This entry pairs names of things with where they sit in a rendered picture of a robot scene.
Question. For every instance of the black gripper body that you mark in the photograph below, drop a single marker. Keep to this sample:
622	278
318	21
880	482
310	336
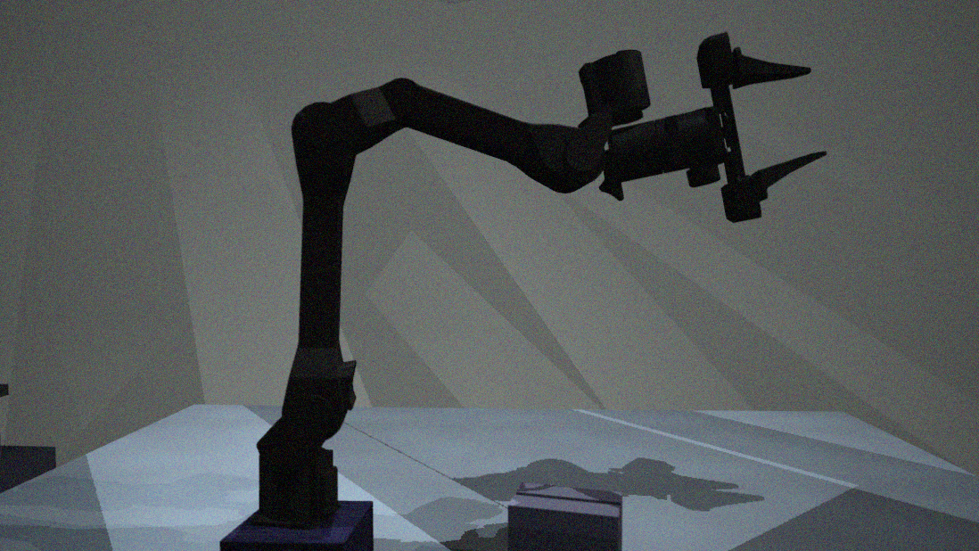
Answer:
696	138

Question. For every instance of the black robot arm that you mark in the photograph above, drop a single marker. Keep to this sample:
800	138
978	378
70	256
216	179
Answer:
298	483

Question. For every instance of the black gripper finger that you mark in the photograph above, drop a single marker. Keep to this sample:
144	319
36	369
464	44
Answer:
769	176
751	71

